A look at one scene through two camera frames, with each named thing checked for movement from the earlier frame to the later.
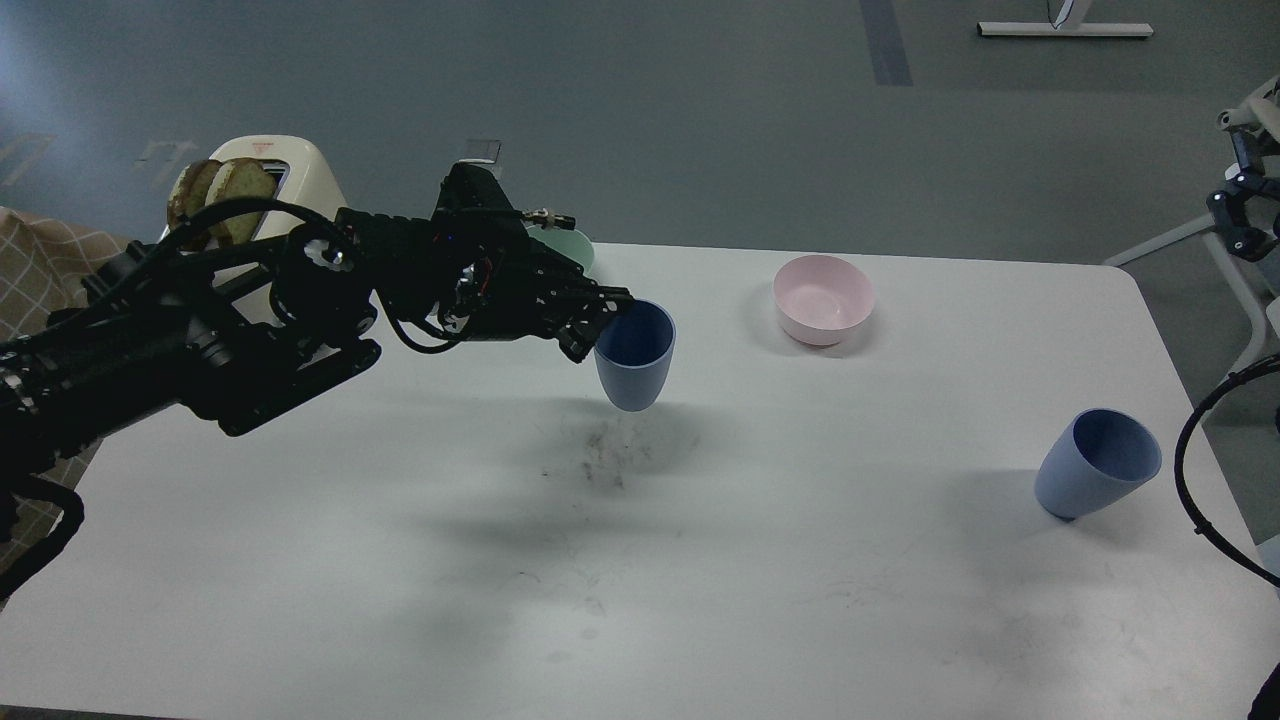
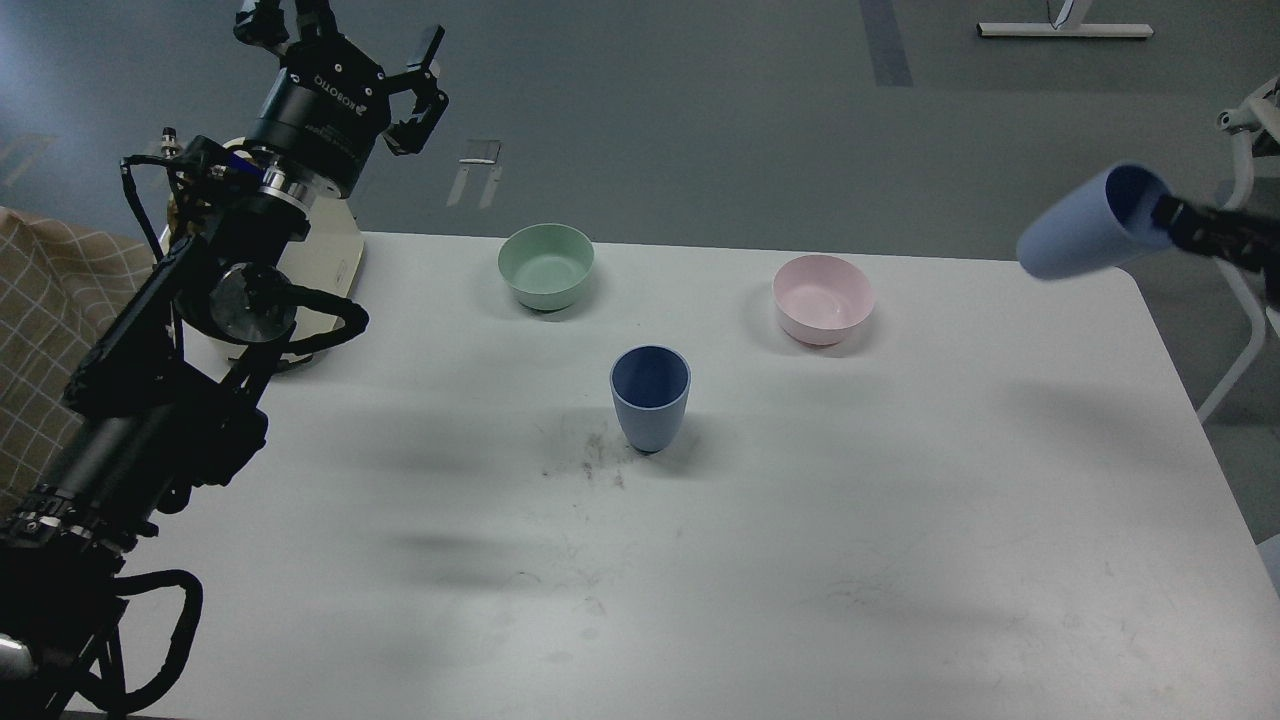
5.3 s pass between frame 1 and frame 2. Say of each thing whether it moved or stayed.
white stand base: stayed
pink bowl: stayed
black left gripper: moved
